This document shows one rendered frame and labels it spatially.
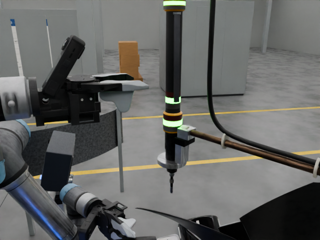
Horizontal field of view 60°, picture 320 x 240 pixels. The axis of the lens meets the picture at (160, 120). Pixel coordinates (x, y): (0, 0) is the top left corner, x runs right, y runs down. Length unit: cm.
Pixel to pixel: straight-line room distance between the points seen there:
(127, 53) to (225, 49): 307
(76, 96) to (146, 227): 229
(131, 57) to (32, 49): 311
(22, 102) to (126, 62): 820
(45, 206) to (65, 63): 51
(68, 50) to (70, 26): 606
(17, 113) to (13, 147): 36
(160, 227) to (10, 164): 203
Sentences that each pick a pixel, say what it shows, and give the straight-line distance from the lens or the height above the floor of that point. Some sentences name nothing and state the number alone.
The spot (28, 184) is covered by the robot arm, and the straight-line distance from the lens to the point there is 88.
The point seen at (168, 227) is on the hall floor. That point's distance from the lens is 272.
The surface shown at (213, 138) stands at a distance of 57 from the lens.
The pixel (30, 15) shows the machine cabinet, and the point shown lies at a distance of 671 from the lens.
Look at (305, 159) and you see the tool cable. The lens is 51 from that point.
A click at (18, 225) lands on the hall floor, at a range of 304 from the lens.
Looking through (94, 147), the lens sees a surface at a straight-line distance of 272.
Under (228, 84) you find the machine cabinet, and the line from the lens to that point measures 726.
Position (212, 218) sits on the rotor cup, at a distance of 82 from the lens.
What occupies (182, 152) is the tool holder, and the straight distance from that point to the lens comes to 63.
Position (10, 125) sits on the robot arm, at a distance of 95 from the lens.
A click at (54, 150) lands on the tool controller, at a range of 129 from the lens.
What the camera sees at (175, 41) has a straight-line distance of 57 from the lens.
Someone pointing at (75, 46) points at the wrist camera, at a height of 173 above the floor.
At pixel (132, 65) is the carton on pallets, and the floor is 53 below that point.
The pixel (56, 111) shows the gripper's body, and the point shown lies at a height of 162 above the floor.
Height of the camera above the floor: 177
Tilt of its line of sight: 19 degrees down
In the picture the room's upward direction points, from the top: straight up
